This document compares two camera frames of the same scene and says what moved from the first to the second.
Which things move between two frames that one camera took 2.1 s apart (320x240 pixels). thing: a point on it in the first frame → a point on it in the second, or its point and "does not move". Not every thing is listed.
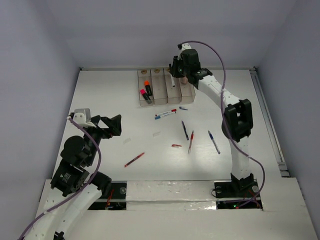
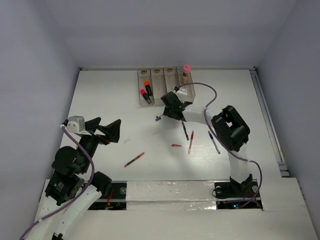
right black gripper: x=174 y=69 → x=167 y=112
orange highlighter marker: x=147 y=86 does not move
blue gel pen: x=215 y=144 does not move
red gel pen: x=191 y=138 does not move
